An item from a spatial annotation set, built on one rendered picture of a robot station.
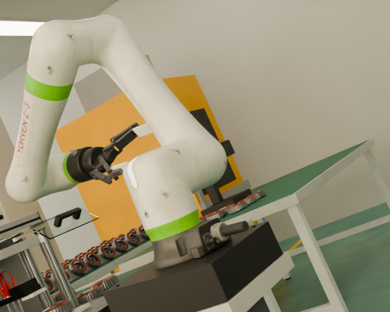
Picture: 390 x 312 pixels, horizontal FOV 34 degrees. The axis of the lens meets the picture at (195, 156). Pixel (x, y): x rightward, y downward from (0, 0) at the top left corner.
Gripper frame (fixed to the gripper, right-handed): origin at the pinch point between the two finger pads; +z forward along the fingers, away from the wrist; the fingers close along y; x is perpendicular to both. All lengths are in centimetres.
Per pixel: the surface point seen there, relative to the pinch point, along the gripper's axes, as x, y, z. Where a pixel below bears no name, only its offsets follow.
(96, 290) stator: 48, -7, -68
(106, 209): 179, 182, -337
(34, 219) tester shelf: 15, 0, -69
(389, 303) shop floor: 197, 80, -48
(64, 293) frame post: 36, -16, -66
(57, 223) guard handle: 9.5, -10.7, -40.5
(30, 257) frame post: 24, -9, -77
